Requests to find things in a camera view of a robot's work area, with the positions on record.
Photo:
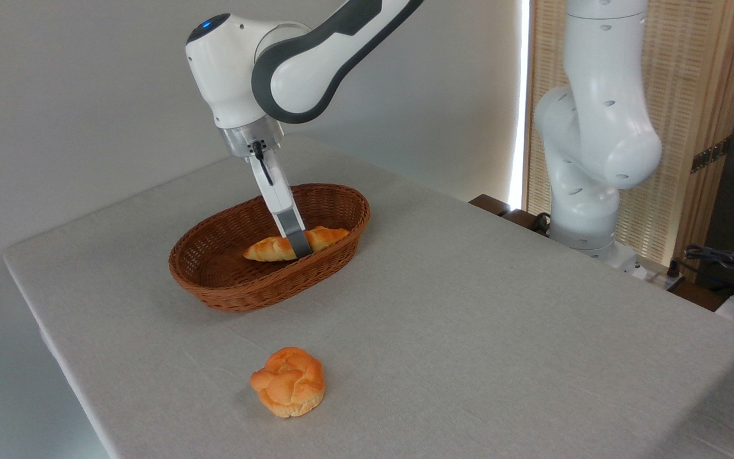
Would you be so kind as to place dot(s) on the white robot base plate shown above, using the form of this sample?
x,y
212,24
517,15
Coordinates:
x,y
622,258

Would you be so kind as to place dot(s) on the round knotted bread roll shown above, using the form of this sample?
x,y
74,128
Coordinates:
x,y
290,382

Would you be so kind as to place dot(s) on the brown wicker basket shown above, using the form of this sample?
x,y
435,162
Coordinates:
x,y
214,268

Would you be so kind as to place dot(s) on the dark wooden furniture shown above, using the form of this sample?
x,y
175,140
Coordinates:
x,y
491,204

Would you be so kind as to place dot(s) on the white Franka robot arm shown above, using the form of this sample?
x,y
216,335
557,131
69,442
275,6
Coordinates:
x,y
303,70

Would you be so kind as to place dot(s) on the grey tablecloth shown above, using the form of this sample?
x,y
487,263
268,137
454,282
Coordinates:
x,y
469,331

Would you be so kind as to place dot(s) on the long braided bread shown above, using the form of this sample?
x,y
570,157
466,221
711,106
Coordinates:
x,y
268,250

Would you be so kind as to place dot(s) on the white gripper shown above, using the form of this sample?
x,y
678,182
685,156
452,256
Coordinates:
x,y
276,188

